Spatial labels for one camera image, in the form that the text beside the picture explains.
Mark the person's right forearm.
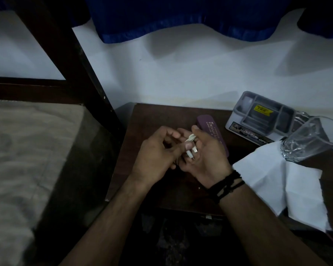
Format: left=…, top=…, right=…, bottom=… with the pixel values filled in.
left=219, top=180, right=329, bottom=266

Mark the blue curtain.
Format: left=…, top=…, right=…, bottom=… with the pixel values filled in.
left=0, top=0, right=333, bottom=44

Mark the clear plastic organizer box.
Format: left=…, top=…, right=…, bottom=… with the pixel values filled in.
left=225, top=91, right=312, bottom=144

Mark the white charging cable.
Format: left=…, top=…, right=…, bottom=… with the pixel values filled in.
left=184, top=133, right=198, bottom=161

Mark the dark wooden bed frame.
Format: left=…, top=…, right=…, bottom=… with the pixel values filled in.
left=0, top=0, right=126, bottom=143

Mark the person's left forearm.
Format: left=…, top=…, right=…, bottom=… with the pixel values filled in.
left=58, top=174, right=154, bottom=266

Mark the black thread wristband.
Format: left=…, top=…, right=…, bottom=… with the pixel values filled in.
left=207, top=170, right=246, bottom=205

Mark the white paper sheet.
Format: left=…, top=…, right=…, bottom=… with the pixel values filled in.
left=232, top=141, right=332, bottom=233

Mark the mattress with beige sheet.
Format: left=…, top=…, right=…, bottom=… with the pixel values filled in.
left=0, top=99, right=120, bottom=266

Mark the purple rectangular case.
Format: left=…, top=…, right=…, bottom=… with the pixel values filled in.
left=196, top=115, right=230, bottom=158

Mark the person's left hand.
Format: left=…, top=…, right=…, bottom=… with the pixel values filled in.
left=129, top=126, right=194, bottom=186

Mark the person's right hand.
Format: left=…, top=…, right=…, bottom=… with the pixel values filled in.
left=174, top=125, right=234, bottom=189

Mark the clear drinking glass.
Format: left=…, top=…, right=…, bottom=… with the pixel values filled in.
left=280, top=116, right=333, bottom=163

